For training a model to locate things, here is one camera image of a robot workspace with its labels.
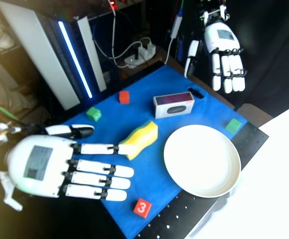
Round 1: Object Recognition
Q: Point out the grey cable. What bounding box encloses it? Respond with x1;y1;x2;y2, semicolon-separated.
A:
92;36;152;60

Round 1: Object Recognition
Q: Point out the white power adapter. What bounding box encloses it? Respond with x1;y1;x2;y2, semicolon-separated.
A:
170;14;184;39

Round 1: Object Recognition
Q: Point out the red block with number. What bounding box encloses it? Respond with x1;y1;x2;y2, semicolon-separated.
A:
133;198;152;219

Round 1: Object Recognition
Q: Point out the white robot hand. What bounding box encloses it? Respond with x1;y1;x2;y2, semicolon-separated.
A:
183;21;247;94
6;123;140;202

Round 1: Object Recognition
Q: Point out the blue cloth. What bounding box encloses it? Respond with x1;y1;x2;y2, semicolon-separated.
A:
62;65;249;239

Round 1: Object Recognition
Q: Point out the green block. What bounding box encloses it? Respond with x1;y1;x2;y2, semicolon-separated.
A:
225;118;243;133
86;107;102;122

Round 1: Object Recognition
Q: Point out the yellow green sponge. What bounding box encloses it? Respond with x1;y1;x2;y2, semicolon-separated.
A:
118;120;159;161

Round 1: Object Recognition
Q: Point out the white box with speaker picture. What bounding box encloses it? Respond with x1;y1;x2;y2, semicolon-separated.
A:
153;91;196;120

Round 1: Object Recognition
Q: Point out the plain red block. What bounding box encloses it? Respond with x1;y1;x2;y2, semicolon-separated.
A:
118;90;130;104

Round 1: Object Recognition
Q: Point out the white tower with light strip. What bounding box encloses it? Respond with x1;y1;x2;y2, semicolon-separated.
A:
0;0;107;112

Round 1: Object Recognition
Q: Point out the black oval object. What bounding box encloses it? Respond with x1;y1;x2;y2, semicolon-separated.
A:
187;86;205;100

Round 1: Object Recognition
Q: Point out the round white plate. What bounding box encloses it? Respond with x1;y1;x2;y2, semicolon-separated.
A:
163;124;242;199

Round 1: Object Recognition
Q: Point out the white power strip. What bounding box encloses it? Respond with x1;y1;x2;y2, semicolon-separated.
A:
123;42;157;69

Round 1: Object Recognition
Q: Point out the thin white adapter cable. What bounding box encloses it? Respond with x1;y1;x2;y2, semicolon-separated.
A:
164;37;174;66

